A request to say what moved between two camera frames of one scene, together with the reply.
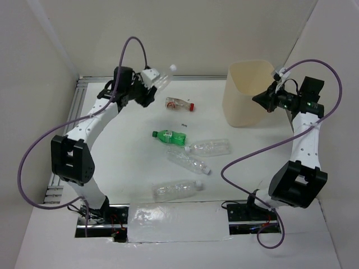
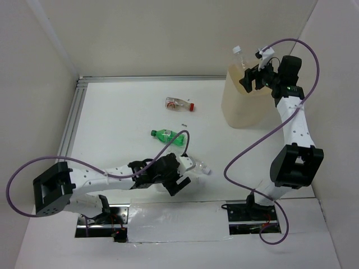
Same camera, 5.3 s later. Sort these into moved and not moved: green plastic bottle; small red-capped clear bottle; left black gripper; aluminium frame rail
Moved: left black gripper
Not moved: green plastic bottle; small red-capped clear bottle; aluminium frame rail
